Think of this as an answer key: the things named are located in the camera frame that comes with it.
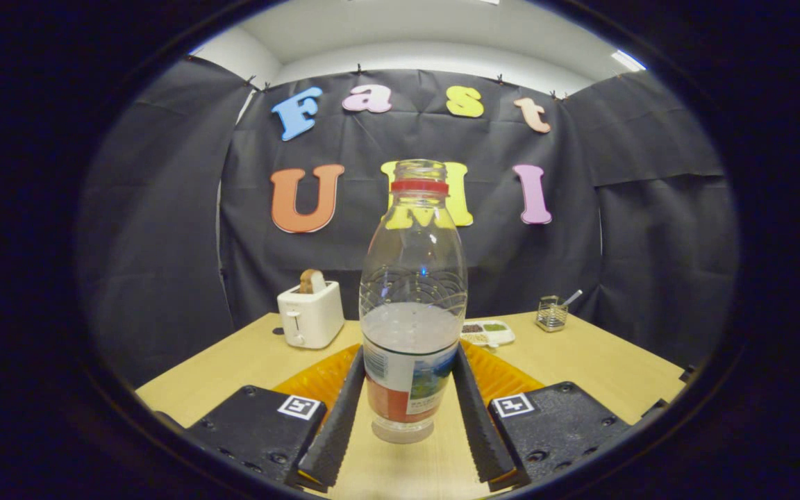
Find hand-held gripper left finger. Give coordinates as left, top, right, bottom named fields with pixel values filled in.
left=185, top=344, right=366, bottom=494

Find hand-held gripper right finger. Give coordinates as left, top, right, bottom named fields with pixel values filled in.
left=451, top=342, right=631, bottom=492

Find clear plastic juice bottle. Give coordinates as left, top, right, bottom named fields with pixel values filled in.
left=359, top=159, right=469, bottom=444

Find white divided condiment tray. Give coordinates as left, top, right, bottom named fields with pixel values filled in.
left=460, top=319, right=516, bottom=348

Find white toaster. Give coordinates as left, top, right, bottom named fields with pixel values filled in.
left=277, top=281, right=346, bottom=349

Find wooden table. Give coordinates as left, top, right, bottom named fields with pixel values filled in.
left=135, top=310, right=687, bottom=500

